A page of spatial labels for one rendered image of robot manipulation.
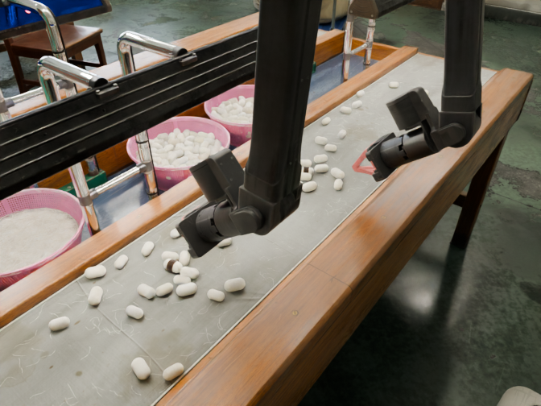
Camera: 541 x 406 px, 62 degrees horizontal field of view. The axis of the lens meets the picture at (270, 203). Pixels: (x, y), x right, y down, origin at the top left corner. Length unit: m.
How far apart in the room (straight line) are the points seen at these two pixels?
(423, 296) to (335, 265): 1.07
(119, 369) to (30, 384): 0.13
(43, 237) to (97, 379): 0.38
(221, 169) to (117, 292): 0.35
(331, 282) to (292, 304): 0.09
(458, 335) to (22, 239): 1.42
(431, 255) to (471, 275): 0.17
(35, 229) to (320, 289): 0.62
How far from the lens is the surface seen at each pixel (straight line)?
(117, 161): 1.29
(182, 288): 0.82
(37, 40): 3.23
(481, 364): 1.76
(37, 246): 1.03
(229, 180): 0.63
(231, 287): 0.81
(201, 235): 0.73
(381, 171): 0.92
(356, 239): 0.90
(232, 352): 0.72
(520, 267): 2.16
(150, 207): 0.99
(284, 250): 0.90
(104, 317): 0.84
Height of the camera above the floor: 1.37
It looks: 38 degrees down
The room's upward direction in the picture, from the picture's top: straight up
